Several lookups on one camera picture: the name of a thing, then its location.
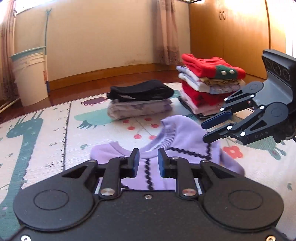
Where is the wooden wardrobe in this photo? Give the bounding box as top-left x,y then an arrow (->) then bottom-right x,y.
189,1 -> 286,80

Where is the black folded garment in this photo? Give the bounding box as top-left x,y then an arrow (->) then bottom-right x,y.
107,79 -> 174,102

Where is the white floral folded garment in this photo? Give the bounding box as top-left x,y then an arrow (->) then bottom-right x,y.
107,99 -> 173,120

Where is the cartoon foam play mat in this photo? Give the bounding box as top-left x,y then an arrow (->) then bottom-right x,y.
1,83 -> 295,239

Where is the purple sweatshirt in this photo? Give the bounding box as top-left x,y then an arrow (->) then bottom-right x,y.
89,114 -> 246,191

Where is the pink folded garment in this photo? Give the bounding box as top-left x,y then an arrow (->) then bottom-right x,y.
180,90 -> 225,115

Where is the red folded sweater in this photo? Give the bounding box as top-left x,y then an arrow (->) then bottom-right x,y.
177,54 -> 246,107

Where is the white plastic bucket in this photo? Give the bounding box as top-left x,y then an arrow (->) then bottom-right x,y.
11,46 -> 48,106

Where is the beige lace curtain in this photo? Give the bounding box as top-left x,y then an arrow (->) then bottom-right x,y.
156,1 -> 180,65

